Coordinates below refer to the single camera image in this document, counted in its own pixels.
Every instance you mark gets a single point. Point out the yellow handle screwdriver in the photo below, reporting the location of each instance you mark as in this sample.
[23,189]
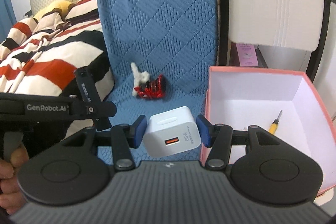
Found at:
[273,127]

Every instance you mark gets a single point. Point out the person's left hand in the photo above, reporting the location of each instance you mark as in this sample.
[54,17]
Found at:
[11,196]

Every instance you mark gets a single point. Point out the striped fleece blanket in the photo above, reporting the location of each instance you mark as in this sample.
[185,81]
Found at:
[40,57]

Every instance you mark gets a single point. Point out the pink booklet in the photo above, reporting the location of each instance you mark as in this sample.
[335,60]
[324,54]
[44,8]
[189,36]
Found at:
[247,56]

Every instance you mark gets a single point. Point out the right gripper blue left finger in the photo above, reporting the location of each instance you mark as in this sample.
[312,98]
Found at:
[137,131]

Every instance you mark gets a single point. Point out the black metal chair frame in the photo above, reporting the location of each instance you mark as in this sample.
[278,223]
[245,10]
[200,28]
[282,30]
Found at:
[319,16]

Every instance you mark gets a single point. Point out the black rectangular stick device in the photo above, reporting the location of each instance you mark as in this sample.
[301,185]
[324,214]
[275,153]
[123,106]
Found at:
[90,95]

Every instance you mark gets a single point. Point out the blue textured chair cover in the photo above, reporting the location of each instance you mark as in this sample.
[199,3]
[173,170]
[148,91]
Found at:
[174,38]

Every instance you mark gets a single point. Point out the pink cardboard box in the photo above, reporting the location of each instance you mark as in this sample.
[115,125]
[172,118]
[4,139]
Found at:
[240,97]

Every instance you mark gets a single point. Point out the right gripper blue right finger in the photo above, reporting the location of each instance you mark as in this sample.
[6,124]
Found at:
[206,130]

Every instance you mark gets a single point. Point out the white USB charger cube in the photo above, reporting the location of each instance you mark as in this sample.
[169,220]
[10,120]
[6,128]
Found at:
[171,132]

